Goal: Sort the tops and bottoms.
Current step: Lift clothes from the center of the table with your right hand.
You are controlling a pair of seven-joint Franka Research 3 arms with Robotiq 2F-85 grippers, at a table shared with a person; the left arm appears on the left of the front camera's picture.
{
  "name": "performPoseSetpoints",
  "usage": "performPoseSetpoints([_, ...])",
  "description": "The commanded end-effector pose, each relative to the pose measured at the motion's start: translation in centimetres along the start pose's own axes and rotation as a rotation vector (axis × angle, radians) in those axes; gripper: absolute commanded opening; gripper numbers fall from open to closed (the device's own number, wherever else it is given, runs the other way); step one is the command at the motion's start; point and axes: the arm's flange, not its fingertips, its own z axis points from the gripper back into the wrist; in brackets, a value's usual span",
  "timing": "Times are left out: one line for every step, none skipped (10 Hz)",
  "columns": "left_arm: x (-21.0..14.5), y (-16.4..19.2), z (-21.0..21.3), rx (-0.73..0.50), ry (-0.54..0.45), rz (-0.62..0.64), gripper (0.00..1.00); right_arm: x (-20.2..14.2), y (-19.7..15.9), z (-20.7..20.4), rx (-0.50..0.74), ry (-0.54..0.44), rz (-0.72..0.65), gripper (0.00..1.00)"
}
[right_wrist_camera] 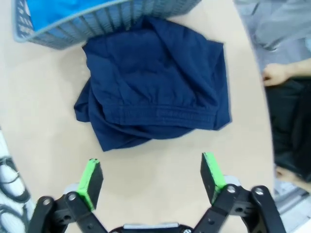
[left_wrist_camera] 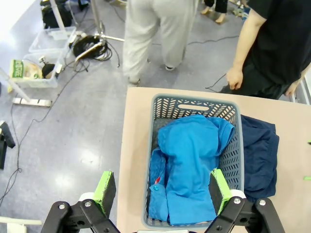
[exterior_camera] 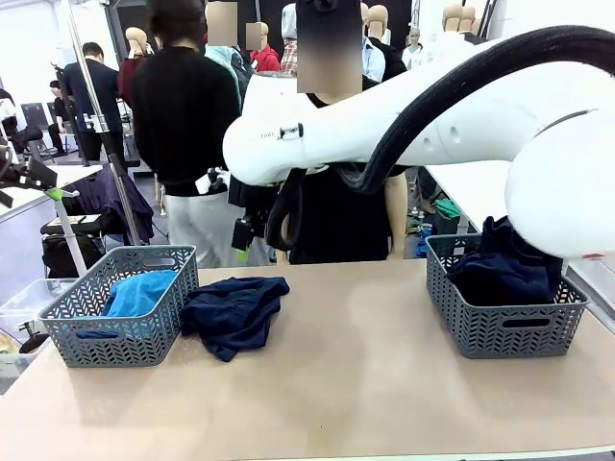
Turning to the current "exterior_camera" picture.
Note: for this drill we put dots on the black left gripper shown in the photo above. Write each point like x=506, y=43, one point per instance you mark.
x=12, y=173

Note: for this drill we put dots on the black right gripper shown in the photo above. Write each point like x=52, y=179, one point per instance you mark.
x=252, y=201

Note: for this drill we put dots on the navy garment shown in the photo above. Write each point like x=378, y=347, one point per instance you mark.
x=230, y=317
x=499, y=278

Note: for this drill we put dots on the bright blue garment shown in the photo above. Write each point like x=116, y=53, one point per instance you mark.
x=139, y=293

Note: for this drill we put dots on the person's right forearm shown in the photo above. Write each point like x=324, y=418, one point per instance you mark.
x=290, y=230

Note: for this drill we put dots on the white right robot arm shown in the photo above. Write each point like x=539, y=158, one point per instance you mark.
x=480, y=120

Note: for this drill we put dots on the person's left forearm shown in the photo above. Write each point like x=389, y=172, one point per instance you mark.
x=398, y=216

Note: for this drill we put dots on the black stool with papers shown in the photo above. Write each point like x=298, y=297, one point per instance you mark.
x=53, y=226

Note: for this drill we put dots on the white table with round leg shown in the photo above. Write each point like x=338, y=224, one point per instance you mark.
x=72, y=173

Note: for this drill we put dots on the black stand with clamp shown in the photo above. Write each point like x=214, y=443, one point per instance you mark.
x=79, y=139

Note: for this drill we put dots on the black bag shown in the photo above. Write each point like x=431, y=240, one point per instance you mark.
x=62, y=257

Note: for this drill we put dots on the seated person with dark hair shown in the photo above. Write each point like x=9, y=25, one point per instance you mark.
x=60, y=113

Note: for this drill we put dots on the dark purple cloth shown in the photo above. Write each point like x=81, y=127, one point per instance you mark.
x=110, y=197

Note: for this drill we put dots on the seated person in black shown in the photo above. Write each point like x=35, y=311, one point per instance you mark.
x=6, y=98

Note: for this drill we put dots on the silver metal pole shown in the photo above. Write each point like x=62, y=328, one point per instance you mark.
x=126, y=201

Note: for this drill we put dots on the person in black t-shirt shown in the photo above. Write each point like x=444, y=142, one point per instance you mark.
x=346, y=221

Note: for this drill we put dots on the clear plastic storage bin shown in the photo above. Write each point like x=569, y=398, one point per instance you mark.
x=19, y=302

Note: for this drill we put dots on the standing person in navy shirt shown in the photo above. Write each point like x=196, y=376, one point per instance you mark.
x=96, y=96

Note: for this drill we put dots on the person in black sweater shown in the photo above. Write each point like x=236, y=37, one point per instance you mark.
x=182, y=110

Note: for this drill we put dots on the mannequin in maroon dress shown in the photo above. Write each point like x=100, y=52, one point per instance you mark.
x=125, y=77

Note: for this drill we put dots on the grey woven plastic basket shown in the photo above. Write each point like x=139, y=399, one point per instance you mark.
x=120, y=346
x=504, y=336

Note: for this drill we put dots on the mannequin in red jacket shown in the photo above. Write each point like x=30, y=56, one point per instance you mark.
x=266, y=60

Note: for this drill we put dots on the mannequin in teal fleece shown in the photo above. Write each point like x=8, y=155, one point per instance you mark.
x=226, y=57

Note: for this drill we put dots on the green cloth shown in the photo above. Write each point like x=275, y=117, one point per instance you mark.
x=447, y=209

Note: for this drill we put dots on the mannequin in light blue shirt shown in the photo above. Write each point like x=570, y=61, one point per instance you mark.
x=372, y=62

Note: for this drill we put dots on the mannequin in black jacket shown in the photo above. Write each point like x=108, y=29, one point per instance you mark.
x=394, y=62

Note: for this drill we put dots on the large white table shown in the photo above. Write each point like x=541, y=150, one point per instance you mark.
x=471, y=187

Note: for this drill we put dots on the black cap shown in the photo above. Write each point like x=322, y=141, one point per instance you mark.
x=302, y=5

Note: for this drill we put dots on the small mannequin in white top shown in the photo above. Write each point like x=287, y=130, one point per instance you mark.
x=413, y=48

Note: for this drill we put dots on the mannequin in white shirt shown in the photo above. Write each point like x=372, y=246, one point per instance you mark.
x=451, y=19

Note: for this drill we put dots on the mannequin in black coat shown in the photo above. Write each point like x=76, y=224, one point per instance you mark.
x=468, y=16

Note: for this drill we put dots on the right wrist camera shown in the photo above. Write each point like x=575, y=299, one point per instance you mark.
x=209, y=181

